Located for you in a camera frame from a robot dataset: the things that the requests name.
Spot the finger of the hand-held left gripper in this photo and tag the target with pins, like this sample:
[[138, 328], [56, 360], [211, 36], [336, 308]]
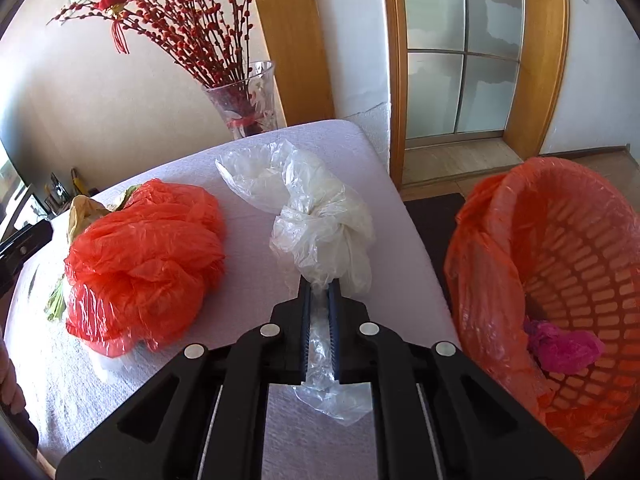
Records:
[[25, 252]]

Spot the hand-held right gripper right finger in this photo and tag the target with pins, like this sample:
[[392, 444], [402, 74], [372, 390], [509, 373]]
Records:
[[334, 340]]

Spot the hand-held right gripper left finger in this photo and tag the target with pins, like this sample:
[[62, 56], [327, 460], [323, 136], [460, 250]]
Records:
[[306, 330]]

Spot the clear plastic bag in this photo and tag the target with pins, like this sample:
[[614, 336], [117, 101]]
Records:
[[320, 230]]

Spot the red plastic bag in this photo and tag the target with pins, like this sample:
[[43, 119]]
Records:
[[145, 265]]

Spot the red-lined waste basket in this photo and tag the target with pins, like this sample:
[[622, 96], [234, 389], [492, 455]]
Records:
[[480, 285]]

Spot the pink plastic bag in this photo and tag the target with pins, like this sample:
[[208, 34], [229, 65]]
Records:
[[565, 350]]

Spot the plastic trash basket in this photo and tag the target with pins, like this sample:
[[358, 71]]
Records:
[[575, 270]]

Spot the person's left hand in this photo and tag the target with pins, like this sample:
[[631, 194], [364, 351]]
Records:
[[11, 380]]

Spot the shiny metal object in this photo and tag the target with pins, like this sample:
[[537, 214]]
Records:
[[56, 190]]

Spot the flat screen television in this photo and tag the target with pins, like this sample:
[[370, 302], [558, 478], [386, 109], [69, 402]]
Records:
[[6, 160]]

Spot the dark floor mat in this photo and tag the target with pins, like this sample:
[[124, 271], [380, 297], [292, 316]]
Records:
[[430, 230]]

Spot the lavender tablecloth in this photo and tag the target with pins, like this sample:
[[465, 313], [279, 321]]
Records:
[[200, 170]]

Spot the glass vase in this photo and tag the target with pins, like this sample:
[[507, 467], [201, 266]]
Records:
[[250, 105]]

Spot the wooden framed glass door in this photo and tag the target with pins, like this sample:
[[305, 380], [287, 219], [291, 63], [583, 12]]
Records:
[[435, 95]]

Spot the red lantern ornament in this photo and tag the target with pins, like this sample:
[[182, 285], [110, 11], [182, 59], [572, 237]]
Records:
[[112, 0]]

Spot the red berry branches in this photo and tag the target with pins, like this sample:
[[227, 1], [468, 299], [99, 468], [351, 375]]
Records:
[[190, 25]]

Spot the wooden wall panel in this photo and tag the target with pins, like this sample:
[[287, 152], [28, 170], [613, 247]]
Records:
[[295, 60]]

